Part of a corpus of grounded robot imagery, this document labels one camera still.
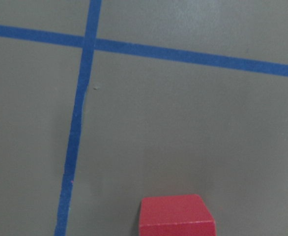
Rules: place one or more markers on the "red block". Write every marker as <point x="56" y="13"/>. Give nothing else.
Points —
<point x="181" y="215"/>

